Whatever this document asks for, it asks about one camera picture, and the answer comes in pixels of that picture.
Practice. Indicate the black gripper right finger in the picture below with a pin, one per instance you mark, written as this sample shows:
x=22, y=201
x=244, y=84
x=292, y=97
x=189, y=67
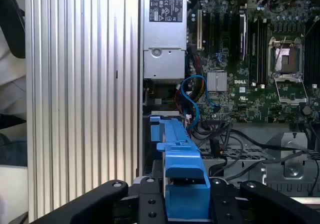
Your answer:
x=222, y=196

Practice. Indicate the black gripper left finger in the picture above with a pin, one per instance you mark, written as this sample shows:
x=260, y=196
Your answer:
x=147, y=191

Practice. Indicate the blue disk carrier with disk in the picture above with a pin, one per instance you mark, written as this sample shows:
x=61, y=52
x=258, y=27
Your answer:
x=182, y=146

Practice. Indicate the black RAM slot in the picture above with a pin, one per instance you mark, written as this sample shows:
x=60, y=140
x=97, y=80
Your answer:
x=262, y=59
x=253, y=59
x=313, y=59

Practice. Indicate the white expansion slot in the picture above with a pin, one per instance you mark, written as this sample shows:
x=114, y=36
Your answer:
x=199, y=29

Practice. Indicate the silver open PC case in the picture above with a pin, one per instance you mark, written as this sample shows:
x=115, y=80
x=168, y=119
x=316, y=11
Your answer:
x=250, y=131

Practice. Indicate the green motherboard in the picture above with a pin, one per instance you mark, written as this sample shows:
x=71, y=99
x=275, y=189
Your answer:
x=250, y=101

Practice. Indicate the silver finned heatsink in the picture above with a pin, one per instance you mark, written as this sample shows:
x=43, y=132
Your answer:
x=217, y=81

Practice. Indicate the CPU socket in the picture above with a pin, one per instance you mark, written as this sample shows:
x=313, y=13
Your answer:
x=290, y=62

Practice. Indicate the thin metal locking lever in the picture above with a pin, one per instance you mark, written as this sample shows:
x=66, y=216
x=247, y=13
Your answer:
x=280, y=52
x=311, y=27

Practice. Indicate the silver power supply box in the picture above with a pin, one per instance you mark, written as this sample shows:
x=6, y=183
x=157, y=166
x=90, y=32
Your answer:
x=165, y=34

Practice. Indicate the black office chair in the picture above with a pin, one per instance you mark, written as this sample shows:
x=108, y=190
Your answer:
x=12, y=22

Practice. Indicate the metal socket cover frame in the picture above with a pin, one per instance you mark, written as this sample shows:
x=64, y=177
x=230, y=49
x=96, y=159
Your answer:
x=292, y=100

